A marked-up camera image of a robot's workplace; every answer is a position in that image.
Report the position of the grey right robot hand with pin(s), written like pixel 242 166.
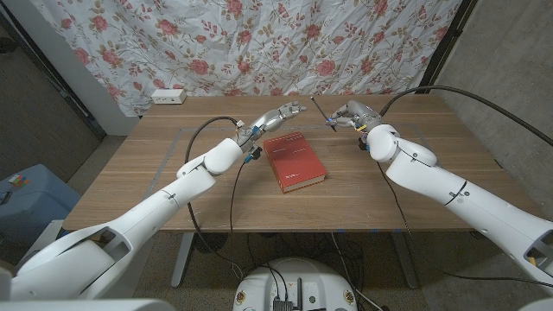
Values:
pixel 358 114

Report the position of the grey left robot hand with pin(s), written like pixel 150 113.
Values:
pixel 272 120

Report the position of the black mechanical pencil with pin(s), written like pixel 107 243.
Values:
pixel 320 111

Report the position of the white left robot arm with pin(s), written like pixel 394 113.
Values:
pixel 173 201

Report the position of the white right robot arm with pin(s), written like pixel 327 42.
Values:
pixel 453 190

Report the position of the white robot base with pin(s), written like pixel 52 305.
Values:
pixel 294 281

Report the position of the red notebook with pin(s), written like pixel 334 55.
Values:
pixel 294 162

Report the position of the floral rose backdrop cloth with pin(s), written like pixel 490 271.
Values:
pixel 259 43

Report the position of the white power strip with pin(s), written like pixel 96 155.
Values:
pixel 168 96

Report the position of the black backdrop stand pole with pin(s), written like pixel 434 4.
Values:
pixel 445 43

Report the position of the grey tape outline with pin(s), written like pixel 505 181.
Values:
pixel 162 168

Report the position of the black round floor fan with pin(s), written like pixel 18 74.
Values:
pixel 211 244

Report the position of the white table leg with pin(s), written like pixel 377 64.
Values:
pixel 406 263
pixel 181 263

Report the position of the white pillar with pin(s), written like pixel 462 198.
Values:
pixel 73 73

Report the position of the blue storage box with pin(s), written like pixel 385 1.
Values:
pixel 34 203

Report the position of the white floor board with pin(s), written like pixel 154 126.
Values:
pixel 41 237

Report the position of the rubik's cube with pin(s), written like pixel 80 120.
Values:
pixel 18 180

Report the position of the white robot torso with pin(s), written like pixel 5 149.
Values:
pixel 86 306

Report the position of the black door frame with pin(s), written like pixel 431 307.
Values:
pixel 56 82

